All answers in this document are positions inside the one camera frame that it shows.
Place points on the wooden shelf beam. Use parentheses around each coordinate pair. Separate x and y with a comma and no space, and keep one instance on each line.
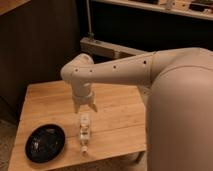
(106,49)

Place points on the upper wooden shelf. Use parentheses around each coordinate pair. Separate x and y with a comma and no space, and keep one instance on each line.
(176,7)

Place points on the wooden table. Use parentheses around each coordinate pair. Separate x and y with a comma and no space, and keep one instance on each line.
(118,126)

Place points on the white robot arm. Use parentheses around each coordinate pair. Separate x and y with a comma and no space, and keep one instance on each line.
(179,108)

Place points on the black ceramic bowl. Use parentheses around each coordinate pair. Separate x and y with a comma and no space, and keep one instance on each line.
(45,143)

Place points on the metal pole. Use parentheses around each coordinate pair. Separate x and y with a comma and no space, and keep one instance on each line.
(90,30)

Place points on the clear plastic bottle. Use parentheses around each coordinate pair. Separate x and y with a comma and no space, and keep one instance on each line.
(84,132)

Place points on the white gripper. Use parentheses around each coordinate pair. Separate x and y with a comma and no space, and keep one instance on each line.
(83,98)

